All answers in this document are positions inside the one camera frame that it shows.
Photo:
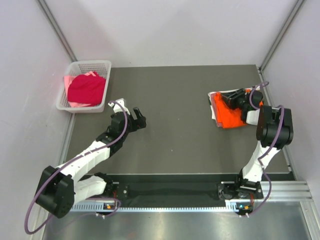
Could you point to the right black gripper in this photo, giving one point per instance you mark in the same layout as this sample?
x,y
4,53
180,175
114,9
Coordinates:
x,y
233,96

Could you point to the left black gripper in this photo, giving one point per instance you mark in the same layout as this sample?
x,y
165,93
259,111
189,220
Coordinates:
x,y
139,123

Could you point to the orange t shirt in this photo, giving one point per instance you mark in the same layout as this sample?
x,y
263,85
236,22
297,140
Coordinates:
x,y
227,115

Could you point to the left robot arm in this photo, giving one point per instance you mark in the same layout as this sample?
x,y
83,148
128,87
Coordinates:
x,y
62,187

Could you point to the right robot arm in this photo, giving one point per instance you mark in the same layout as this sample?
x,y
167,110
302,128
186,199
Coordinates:
x,y
274,130

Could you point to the folded dusty pink t shirt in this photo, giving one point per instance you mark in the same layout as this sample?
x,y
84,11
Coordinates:
x,y
225,117

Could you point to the magenta shirt in basket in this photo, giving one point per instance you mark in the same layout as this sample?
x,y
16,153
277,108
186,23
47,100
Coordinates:
x,y
87,89

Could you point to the light pink shirt in basket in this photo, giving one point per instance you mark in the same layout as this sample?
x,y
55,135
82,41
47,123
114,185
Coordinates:
x,y
68,79

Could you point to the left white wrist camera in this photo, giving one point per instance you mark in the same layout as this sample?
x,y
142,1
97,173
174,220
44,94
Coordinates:
x,y
119,105

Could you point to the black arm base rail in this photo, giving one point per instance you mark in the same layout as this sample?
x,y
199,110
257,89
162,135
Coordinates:
x,y
177,190

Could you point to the grey slotted cable duct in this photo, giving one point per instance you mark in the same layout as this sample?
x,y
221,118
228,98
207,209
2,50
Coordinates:
x,y
228,206

